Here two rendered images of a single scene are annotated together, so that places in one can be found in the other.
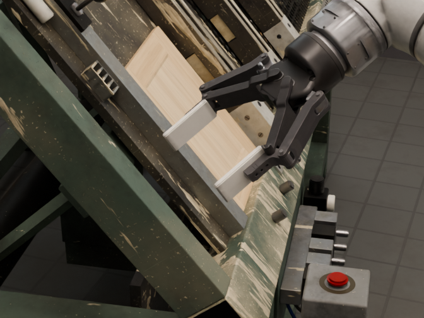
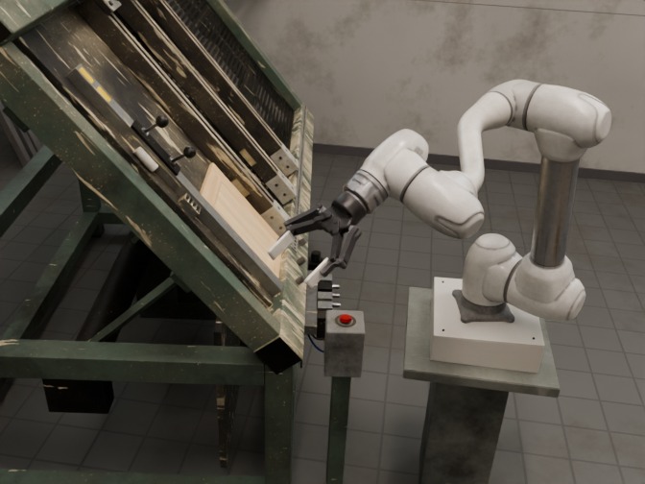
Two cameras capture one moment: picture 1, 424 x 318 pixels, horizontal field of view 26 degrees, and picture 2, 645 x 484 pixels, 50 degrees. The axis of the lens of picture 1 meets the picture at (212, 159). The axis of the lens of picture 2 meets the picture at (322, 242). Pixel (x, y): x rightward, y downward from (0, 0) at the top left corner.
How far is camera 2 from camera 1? 0.47 m
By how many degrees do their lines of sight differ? 11
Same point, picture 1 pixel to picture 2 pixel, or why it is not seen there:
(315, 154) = not seen: hidden behind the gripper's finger
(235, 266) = (281, 315)
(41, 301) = (156, 347)
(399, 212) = (356, 264)
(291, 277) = (309, 317)
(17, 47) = (146, 192)
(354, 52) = (371, 202)
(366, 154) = not seen: hidden behind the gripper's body
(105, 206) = (203, 285)
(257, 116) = (278, 216)
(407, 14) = (398, 181)
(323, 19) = (353, 184)
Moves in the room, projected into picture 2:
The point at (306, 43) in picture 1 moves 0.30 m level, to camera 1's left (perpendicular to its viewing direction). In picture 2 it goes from (346, 199) to (206, 206)
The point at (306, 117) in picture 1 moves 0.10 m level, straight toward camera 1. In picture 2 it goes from (350, 240) to (356, 265)
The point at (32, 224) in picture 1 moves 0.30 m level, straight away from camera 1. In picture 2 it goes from (149, 300) to (131, 254)
